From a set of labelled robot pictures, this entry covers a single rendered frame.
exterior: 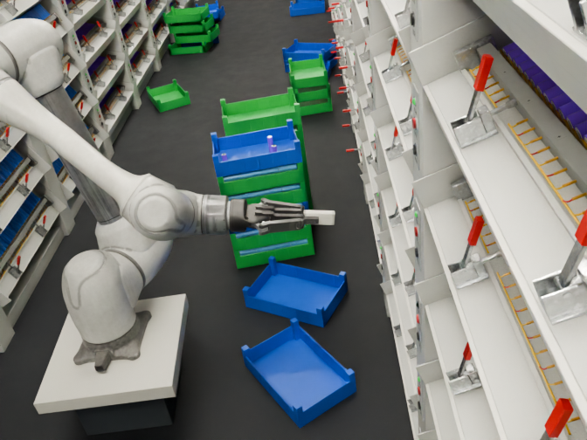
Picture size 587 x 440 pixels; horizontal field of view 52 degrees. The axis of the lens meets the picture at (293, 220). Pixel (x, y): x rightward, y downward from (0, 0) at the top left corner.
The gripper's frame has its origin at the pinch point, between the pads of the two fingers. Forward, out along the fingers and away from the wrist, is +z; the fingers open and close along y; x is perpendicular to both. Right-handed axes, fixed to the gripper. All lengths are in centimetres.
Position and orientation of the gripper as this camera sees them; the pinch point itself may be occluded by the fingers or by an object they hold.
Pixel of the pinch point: (319, 217)
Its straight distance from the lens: 136.8
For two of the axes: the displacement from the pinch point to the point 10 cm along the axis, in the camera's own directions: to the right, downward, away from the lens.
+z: 10.0, 0.3, 0.2
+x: 0.3, -8.5, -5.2
